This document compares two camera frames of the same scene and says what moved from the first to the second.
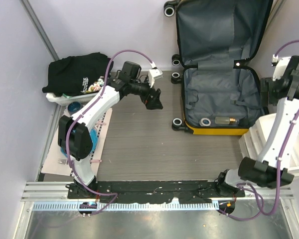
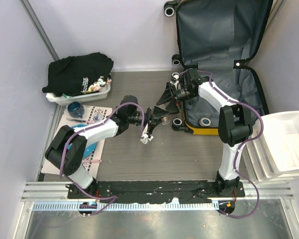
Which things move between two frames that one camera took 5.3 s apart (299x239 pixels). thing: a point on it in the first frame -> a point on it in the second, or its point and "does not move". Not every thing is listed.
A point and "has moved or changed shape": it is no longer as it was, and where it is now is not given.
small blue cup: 74,107 does not move
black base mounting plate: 151,191 does not move
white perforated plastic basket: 83,99 does not move
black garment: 73,74 does not move
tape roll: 205,122 does not move
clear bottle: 226,120 has moved or changed shape
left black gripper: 153,102 -> 153,119
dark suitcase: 221,93 does not move
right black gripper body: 269,95 -> 185,94
